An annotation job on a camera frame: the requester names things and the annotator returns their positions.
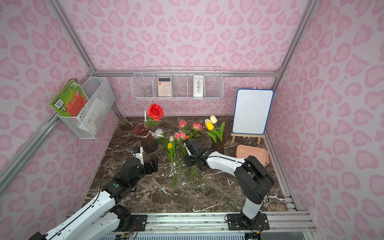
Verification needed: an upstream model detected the dark red vase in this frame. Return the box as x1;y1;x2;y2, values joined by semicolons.
133;122;158;153
210;133;228;155

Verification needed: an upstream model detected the pink rose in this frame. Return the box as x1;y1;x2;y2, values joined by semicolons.
193;123;203;131
178;120;188;129
174;132;188;141

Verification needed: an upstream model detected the pink plastic tray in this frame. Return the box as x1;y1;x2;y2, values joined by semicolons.
236;145;270;167

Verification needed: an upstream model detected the red rose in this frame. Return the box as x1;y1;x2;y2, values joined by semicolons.
144;104;164;136

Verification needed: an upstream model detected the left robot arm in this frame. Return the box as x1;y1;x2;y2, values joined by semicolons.
30;158;159;240

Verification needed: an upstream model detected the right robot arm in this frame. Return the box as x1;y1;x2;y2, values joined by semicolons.
184;140;275;224

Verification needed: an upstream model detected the small glass bowl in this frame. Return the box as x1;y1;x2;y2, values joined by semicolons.
143;89;154;98

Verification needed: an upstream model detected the small whiteboard on easel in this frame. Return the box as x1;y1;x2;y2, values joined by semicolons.
231;89;275;145

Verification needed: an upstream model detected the white paper in basket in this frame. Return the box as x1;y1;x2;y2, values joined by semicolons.
79;98;109;136

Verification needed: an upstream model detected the pink calculator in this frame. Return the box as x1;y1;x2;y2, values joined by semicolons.
158;77;172;97

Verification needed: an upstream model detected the white mesh side basket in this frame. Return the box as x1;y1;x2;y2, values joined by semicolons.
59;77;116;140

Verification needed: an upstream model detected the green and red book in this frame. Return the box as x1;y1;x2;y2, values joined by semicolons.
50;79;89;117

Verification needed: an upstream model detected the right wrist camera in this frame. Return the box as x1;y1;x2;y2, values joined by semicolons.
184;139;192;156

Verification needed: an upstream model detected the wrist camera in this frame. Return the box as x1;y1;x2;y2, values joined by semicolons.
184;139;192;156
131;147;144;165

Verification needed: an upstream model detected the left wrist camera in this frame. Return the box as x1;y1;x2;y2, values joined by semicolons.
131;147;144;165

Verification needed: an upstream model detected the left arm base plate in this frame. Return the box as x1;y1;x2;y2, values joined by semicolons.
115;215;148;233

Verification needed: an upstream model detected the white wire wall shelf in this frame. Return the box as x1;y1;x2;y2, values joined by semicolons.
131;66;224;100

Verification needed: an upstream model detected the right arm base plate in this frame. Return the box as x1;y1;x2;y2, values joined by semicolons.
225;212;270;232

